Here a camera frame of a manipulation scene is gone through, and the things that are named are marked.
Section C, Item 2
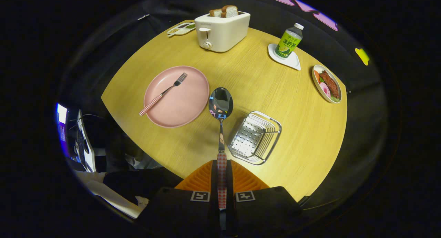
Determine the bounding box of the checkered handle metal fork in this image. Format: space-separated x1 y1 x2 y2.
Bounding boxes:
139 72 188 117

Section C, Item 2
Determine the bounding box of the panda condiment dish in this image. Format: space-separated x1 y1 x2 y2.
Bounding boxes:
167 22 196 37

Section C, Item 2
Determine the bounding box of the white coaster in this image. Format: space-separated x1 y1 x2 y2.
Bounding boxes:
268 43 301 71

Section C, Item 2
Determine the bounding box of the white plate with food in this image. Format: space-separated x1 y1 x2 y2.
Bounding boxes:
312 64 342 104

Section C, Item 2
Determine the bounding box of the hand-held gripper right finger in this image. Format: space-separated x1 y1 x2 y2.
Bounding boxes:
226 159 304 236

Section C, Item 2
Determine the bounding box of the lit computer monitor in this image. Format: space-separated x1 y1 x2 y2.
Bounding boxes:
56 103 70 157

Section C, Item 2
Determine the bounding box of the pink plate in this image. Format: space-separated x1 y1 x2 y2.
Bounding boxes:
144 66 210 128

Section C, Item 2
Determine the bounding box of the green drink bottle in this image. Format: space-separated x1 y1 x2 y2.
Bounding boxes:
275 23 304 59

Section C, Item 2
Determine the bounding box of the checkered handle metal spoon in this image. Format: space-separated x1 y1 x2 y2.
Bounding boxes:
208 87 234 211

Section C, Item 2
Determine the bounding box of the metal drain basket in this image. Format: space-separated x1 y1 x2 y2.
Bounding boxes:
228 111 283 166

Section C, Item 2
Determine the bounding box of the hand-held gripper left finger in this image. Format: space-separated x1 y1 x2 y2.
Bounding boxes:
138 159 222 238

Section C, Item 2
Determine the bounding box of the white toaster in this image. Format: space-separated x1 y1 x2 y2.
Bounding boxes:
194 11 251 53

